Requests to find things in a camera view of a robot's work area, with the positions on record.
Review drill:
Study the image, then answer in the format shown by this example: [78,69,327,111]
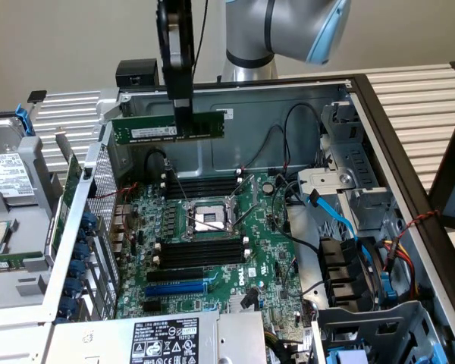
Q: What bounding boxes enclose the long black expansion slot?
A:
[146,266,206,284]

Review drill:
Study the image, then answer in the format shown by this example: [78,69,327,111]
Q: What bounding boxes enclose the thin red wire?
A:
[87,181,140,201]

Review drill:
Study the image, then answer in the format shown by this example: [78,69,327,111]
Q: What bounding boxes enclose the grey metal disk bay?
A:
[297,101,394,215]

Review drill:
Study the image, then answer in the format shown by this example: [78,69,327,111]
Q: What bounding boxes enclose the green RAM stick white label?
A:
[111,111,226,146]

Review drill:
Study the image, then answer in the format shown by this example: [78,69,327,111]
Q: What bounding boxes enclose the CPU socket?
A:
[180,195,244,240]

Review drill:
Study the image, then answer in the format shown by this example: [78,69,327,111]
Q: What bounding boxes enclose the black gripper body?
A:
[155,0,196,101]

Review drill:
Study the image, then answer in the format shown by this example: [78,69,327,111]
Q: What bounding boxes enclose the thin metal locking lever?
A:
[167,161,229,232]

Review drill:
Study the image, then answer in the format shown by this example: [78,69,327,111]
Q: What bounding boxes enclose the silver hard disk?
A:
[0,116,37,202]

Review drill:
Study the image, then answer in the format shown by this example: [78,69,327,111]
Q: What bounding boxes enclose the green graphics card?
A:
[50,130,85,259]

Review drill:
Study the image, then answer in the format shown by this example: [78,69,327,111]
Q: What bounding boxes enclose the black RAM slot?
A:
[157,247,248,259]
[155,260,249,272]
[156,254,249,265]
[165,186,240,193]
[158,241,247,253]
[165,180,240,189]
[165,190,240,199]
[165,176,240,184]

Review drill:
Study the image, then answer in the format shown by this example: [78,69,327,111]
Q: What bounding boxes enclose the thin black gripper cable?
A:
[190,0,210,74]

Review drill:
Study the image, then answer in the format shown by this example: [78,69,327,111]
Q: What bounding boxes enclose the blue expansion slot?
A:
[144,282,208,300]

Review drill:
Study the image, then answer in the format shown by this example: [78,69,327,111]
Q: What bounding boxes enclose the silver heat sink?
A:
[228,290,259,314]

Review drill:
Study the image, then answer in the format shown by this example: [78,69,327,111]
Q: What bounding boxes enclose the silver power supply with label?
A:
[48,309,267,364]

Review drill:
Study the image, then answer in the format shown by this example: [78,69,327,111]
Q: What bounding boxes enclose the black box with port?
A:
[115,58,161,90]

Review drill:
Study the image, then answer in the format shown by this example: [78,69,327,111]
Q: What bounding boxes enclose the blue rack latch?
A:
[14,105,36,138]

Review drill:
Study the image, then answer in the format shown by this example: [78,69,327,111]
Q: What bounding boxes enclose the green motherboard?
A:
[115,172,316,331]

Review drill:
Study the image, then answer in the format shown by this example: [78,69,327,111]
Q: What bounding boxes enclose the yellow red black wire bundle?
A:
[374,235,422,301]

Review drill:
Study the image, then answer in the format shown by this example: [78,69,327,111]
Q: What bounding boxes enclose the open PC case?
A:
[41,74,455,364]

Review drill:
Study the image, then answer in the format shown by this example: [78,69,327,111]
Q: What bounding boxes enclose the blue flat data wire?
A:
[305,188,362,244]

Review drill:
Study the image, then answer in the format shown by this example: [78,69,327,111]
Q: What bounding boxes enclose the black looped wire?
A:
[240,102,322,174]

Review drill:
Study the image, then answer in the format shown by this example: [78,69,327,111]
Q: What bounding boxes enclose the black fan shroud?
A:
[317,236,384,309]

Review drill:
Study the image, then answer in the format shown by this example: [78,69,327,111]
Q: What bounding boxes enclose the grey parts rack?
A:
[0,109,64,309]

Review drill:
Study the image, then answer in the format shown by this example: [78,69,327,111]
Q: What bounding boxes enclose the grey perforated drive cage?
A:
[309,299,443,364]

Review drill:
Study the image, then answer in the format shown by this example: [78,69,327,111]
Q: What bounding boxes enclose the red and black twisted wire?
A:
[397,209,441,239]

